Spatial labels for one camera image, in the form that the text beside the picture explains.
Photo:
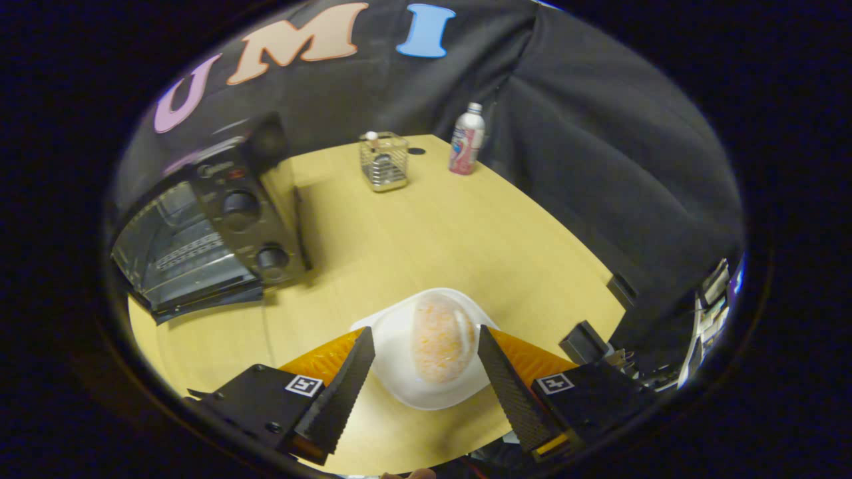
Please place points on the black toaster oven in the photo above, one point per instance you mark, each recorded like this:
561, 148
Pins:
246, 219

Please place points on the black table clamp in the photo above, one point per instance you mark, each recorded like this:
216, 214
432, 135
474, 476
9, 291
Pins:
622, 291

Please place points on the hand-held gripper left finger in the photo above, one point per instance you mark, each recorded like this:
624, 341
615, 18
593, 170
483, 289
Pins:
343, 392

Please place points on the white square plate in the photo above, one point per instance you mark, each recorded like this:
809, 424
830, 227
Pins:
393, 346

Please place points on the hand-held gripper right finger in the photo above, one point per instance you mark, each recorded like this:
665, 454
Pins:
509, 392

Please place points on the small white-capped shaker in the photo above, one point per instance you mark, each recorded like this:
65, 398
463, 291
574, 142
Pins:
372, 138

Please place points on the pink and white drink bottle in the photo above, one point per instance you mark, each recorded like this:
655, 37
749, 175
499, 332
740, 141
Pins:
467, 141

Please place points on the round orange bread bun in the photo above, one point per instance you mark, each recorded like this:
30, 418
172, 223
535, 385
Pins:
442, 339

